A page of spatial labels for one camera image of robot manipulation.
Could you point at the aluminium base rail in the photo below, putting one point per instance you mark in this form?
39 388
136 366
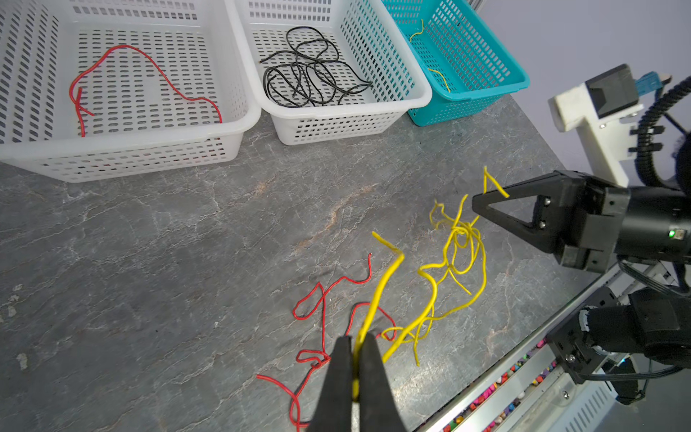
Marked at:
562 370

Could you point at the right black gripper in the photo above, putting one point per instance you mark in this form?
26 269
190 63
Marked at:
588 225

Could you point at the left white plastic basket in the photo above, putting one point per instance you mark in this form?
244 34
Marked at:
101 89

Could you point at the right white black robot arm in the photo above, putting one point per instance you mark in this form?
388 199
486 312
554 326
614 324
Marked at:
654 243

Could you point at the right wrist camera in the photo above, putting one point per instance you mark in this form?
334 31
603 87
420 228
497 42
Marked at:
604 111

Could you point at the white plastic basket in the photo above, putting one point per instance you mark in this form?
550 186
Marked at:
101 89
371 43

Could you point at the middle white plastic basket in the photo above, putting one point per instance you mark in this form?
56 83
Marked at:
371 43

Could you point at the teal plastic basket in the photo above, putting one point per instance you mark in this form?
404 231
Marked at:
466 65

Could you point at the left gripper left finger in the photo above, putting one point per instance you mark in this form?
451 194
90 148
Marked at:
334 408

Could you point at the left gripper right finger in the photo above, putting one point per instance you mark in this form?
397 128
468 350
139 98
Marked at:
377 408

